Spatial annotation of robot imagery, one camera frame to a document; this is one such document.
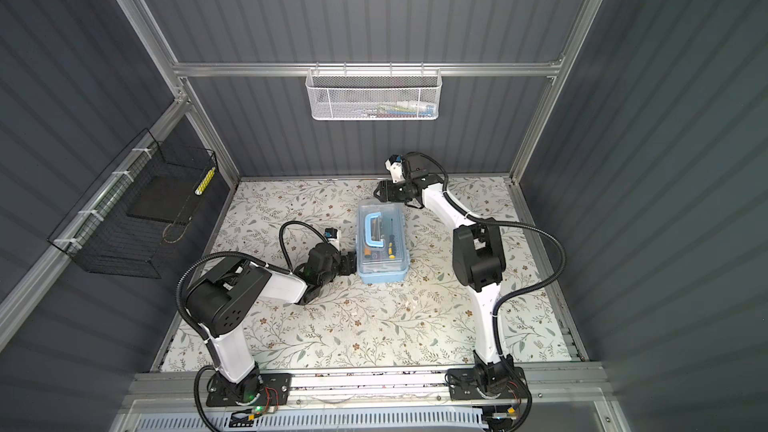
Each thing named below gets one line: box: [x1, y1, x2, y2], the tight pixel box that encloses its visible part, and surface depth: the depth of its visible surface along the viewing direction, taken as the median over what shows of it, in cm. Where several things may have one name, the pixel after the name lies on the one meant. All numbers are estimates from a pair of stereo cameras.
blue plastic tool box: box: [356, 200, 411, 285], surface depth 91 cm
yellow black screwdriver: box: [388, 234, 397, 260], surface depth 90 cm
